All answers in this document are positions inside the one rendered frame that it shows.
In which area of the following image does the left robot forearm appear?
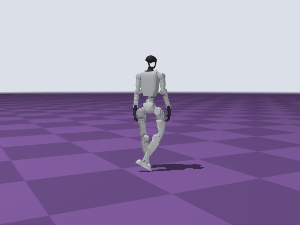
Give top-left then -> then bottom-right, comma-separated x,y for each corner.
133,89 -> 140,108

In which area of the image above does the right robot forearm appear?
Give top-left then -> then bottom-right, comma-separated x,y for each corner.
163,89 -> 171,108

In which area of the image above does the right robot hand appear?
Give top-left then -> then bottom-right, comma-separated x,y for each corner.
165,106 -> 171,121

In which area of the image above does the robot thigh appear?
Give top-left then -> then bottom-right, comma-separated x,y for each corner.
152,106 -> 165,140
136,107 -> 149,142

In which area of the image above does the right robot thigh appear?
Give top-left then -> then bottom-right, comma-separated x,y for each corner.
152,106 -> 165,140

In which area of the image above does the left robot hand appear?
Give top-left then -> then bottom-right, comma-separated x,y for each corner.
133,105 -> 138,121

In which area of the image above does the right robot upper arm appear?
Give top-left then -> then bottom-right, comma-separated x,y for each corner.
157,72 -> 166,95

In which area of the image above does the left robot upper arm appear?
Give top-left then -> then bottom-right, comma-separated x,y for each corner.
135,73 -> 141,95

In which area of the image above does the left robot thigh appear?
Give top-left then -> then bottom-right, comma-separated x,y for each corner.
136,107 -> 149,142

